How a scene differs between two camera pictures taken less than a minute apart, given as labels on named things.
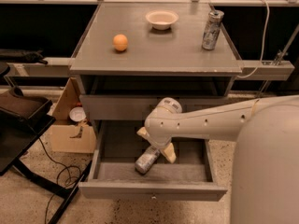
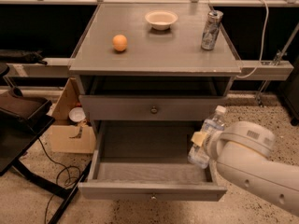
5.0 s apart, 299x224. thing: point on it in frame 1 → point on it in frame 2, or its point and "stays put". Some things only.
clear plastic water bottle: [147, 160] → [198, 154]
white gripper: [159, 141] → [211, 144]
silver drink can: [211, 29] stays put
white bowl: [162, 20] stays put
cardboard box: [69, 136] stays put
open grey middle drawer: [113, 175] stays put
